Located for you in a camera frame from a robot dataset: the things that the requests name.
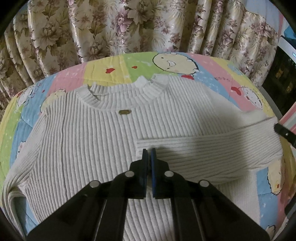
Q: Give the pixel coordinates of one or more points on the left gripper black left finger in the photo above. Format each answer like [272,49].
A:
[97,211]

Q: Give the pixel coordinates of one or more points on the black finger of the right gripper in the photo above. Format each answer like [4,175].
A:
[286,134]

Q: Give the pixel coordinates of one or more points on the dark cabinet at right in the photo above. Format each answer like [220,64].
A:
[280,81]

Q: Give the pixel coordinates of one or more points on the colourful cartoon striped quilt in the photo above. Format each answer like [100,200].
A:
[220,75]

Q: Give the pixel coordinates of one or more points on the blue and floral curtain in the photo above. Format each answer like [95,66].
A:
[45,37]

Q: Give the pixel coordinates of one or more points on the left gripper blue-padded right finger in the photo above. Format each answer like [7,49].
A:
[200,211]

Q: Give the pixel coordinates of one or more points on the cream ribbed knit sweater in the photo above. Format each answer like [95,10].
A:
[95,132]

